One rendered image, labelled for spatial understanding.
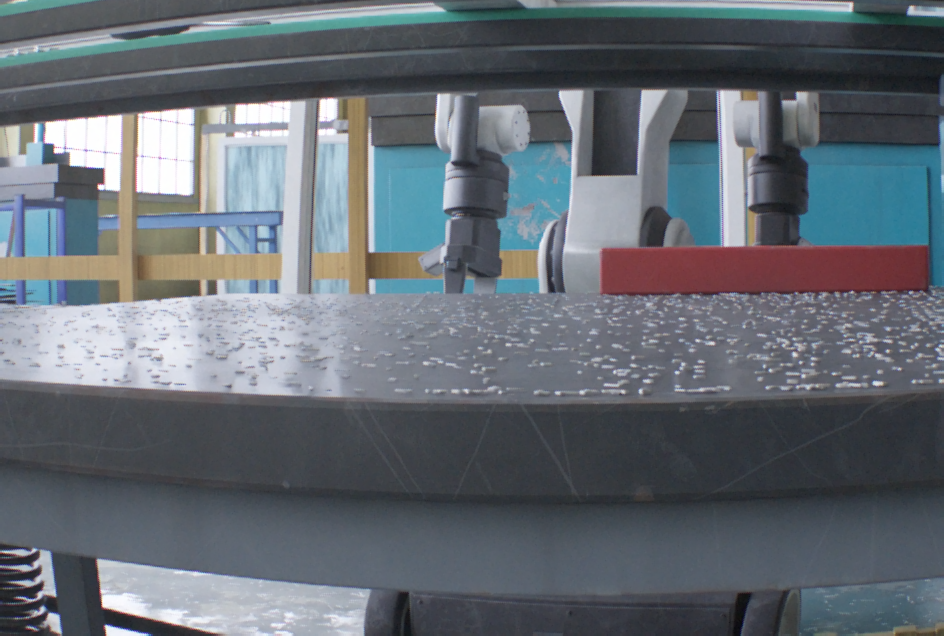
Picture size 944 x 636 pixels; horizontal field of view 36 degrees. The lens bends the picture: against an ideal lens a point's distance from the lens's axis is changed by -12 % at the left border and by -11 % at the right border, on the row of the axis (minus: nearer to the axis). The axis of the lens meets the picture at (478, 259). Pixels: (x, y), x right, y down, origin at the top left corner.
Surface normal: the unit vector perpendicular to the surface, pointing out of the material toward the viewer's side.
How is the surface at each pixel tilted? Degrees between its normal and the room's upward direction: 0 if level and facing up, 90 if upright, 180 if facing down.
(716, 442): 90
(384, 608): 61
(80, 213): 90
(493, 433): 90
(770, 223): 79
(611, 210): 66
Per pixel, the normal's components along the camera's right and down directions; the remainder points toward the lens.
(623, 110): -0.38, -0.16
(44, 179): -0.22, 0.01
